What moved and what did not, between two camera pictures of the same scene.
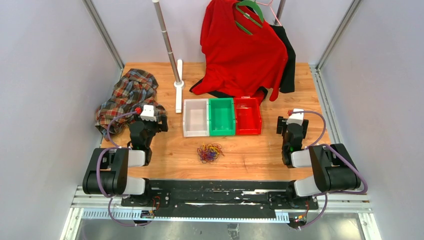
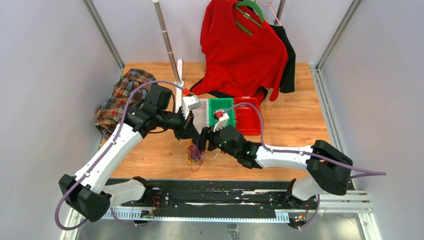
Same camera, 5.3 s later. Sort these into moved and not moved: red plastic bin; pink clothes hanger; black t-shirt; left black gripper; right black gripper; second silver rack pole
Moved: left black gripper; right black gripper
Not moved: black t-shirt; second silver rack pole; red plastic bin; pink clothes hanger
